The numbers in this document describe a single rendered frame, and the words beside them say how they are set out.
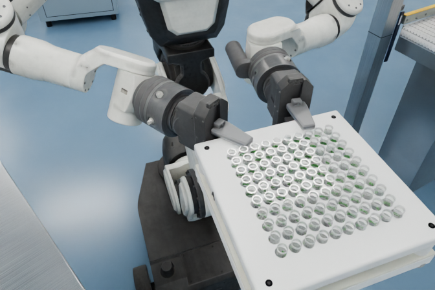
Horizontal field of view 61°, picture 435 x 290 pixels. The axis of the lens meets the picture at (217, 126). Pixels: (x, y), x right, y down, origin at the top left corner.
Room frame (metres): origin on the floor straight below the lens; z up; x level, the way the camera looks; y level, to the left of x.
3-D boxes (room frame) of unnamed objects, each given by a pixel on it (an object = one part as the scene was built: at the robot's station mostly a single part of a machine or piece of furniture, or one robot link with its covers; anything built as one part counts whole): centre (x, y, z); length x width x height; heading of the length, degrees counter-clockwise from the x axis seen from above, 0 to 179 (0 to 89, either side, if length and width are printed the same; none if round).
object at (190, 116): (0.46, 0.05, 1.00); 0.12 x 0.10 x 0.13; 51
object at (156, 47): (0.99, 0.12, 0.82); 0.28 x 0.13 x 0.18; 19
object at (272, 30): (0.70, -0.12, 1.01); 0.13 x 0.07 x 0.09; 127
